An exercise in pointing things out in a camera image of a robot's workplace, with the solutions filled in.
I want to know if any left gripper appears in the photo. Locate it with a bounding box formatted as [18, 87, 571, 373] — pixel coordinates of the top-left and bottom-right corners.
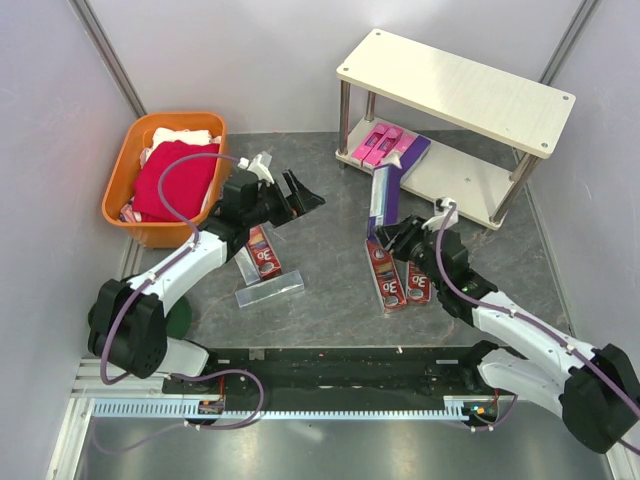
[245, 170, 324, 228]

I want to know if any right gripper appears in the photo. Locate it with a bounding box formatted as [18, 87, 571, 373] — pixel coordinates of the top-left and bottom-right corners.
[372, 212, 445, 290]

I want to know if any red 3d toothpaste box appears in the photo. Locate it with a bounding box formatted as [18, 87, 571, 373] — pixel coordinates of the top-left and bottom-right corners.
[247, 226, 282, 281]
[365, 239, 407, 313]
[405, 261, 431, 305]

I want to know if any pink toothpaste box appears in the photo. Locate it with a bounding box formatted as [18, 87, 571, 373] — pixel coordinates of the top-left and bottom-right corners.
[383, 134, 416, 168]
[351, 123, 390, 167]
[372, 127, 403, 164]

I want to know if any holographic purple toothpaste box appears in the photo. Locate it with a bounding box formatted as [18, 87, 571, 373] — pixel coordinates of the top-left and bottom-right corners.
[394, 135, 431, 184]

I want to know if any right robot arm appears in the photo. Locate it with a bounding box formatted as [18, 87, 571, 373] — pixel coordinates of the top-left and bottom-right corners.
[375, 215, 639, 453]

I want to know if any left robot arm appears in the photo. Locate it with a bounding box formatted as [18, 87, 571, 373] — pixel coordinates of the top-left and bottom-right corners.
[88, 170, 325, 393]

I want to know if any white two-tier shelf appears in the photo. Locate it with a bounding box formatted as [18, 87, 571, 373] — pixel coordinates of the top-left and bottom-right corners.
[336, 29, 576, 230]

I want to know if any silver toothpaste box long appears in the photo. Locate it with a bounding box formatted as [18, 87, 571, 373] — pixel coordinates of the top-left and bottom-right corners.
[235, 270, 305, 308]

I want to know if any silver toothpaste box small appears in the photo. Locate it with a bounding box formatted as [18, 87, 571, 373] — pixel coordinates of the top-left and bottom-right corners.
[234, 247, 261, 286]

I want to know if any red folded cloth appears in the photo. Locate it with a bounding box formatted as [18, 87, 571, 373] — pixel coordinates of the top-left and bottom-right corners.
[133, 141, 219, 222]

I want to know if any white cloth in basket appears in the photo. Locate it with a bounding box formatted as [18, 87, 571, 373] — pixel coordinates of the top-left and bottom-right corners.
[140, 127, 222, 167]

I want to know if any small pink packet in basket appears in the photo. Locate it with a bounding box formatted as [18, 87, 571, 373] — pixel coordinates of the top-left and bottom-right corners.
[118, 197, 142, 223]

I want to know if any orange plastic basket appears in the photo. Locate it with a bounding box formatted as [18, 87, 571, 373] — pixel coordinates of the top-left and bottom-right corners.
[102, 111, 228, 248]

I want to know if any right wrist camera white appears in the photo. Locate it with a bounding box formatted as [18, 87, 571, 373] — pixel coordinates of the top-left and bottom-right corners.
[422, 197, 458, 232]

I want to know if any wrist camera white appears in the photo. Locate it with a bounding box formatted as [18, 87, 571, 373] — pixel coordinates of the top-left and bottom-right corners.
[422, 197, 458, 232]
[238, 151, 274, 185]

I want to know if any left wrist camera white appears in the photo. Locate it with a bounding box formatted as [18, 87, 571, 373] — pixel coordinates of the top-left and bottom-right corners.
[238, 151, 274, 185]

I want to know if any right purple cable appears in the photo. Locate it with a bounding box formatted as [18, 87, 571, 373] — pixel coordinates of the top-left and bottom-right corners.
[435, 202, 640, 434]

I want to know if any purple cable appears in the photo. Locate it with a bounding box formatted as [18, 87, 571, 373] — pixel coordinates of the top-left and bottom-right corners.
[99, 153, 266, 455]
[435, 202, 640, 434]

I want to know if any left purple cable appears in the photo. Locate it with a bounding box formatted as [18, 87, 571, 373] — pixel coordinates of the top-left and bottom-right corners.
[99, 153, 266, 455]

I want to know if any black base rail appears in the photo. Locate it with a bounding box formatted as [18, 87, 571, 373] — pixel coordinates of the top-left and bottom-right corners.
[162, 340, 498, 410]

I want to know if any white cable duct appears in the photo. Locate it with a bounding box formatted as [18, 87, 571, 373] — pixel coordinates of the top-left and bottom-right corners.
[93, 397, 498, 421]

